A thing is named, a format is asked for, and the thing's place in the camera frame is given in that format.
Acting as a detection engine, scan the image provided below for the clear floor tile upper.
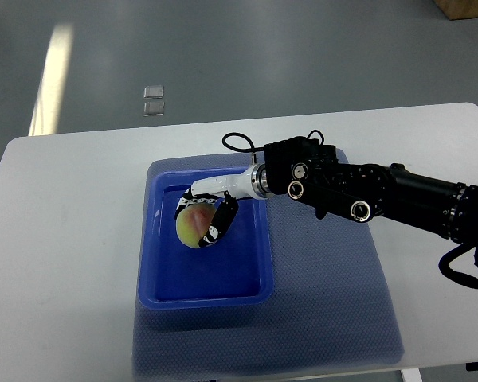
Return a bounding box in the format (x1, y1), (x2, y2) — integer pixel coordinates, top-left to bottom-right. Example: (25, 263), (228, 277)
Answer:
(143, 85), (164, 99)

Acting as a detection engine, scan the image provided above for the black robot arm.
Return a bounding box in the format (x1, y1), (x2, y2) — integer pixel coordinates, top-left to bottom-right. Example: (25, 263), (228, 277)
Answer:
(174, 130), (478, 290)

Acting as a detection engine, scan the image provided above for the black cable loop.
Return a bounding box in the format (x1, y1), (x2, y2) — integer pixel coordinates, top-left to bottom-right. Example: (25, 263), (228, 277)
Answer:
(221, 132), (266, 155)

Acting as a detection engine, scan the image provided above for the clear floor tile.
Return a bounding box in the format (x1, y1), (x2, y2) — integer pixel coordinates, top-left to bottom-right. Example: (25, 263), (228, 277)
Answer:
(143, 85), (164, 99)
(143, 100), (165, 116)

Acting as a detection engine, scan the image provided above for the brown cardboard box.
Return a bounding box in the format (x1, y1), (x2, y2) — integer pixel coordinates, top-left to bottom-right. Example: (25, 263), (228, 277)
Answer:
(434, 0), (478, 21)

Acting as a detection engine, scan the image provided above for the clear floor tile lower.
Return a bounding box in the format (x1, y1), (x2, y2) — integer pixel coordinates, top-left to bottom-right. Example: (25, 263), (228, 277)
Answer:
(143, 100), (165, 116)

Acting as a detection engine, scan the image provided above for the blue grey mat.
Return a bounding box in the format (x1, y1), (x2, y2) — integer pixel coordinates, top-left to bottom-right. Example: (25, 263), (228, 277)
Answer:
(132, 154), (404, 381)

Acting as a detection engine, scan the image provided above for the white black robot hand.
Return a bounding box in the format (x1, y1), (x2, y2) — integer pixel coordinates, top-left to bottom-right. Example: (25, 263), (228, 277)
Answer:
(174, 165), (259, 248)

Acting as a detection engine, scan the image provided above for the yellow red peach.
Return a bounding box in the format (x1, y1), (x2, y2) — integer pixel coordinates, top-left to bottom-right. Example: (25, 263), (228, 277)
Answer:
(176, 203), (219, 248)

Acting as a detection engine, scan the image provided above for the blue plastic tray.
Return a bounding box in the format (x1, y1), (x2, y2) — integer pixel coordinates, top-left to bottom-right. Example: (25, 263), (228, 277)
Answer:
(137, 167), (274, 311)

